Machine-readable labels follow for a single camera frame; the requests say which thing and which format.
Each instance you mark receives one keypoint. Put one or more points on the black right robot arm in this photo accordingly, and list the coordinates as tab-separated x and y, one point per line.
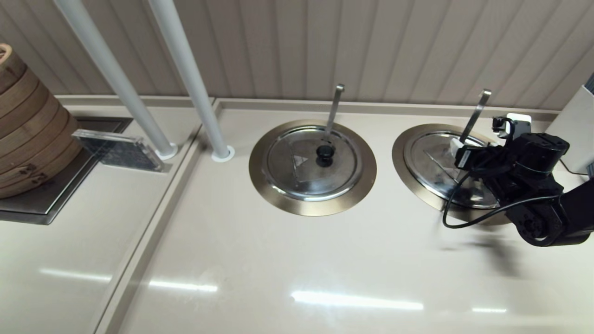
538	195

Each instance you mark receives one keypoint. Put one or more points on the grey utensils in container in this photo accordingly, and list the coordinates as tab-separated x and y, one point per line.
590	82

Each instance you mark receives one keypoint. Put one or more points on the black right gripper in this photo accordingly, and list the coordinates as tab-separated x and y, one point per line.
482	160

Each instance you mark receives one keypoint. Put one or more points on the white metal pole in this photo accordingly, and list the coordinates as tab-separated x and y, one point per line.
113	74
189	74

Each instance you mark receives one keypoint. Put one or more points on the recessed steel tray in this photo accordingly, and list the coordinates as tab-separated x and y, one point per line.
46	204

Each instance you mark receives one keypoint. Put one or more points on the clear acrylic sign holder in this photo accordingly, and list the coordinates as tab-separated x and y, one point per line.
120	150

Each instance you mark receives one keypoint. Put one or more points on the bamboo steamer basket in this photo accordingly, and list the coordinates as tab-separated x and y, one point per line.
21	131
11	68
16	115
28	150
32	170
14	93

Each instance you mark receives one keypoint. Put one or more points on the steel lid with black knob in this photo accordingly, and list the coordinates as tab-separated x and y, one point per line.
287	175
427	167

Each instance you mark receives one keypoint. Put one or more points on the round metal pan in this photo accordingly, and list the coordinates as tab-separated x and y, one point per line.
397	157

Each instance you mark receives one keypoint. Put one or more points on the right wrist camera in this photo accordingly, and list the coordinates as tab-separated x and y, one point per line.
517	123

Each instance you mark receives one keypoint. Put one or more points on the white square container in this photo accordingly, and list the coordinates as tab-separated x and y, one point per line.
577	130

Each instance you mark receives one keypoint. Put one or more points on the brass round well rim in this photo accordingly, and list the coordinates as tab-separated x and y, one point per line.
278	204

